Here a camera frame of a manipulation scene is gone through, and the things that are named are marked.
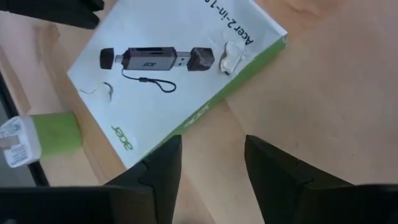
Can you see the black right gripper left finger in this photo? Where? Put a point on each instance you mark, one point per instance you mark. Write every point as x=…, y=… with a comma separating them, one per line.
x=161, y=180

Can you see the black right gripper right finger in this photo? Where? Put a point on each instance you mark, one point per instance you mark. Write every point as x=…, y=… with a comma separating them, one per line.
x=280, y=186

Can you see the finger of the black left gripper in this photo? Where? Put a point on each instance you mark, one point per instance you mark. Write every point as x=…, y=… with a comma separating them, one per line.
x=46, y=9

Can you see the white green card reader box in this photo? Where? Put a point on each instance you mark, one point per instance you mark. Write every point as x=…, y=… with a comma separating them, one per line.
x=46, y=133
x=155, y=109

